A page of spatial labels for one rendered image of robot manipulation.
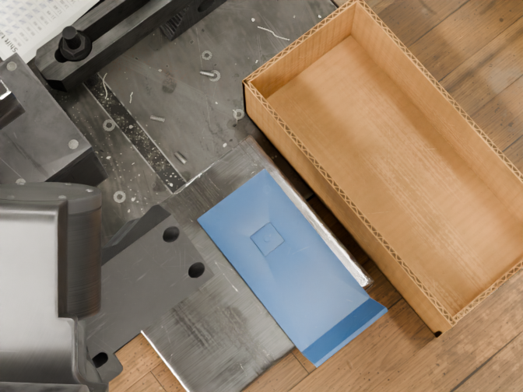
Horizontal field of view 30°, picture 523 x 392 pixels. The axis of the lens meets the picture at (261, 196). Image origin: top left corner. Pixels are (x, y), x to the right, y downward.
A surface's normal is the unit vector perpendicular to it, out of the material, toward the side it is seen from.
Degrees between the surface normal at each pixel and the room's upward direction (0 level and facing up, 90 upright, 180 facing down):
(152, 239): 31
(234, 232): 0
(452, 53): 0
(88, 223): 63
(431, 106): 90
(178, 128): 0
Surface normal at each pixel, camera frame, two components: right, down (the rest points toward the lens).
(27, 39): -0.01, -0.26
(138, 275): 0.33, 0.15
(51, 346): -0.03, 0.16
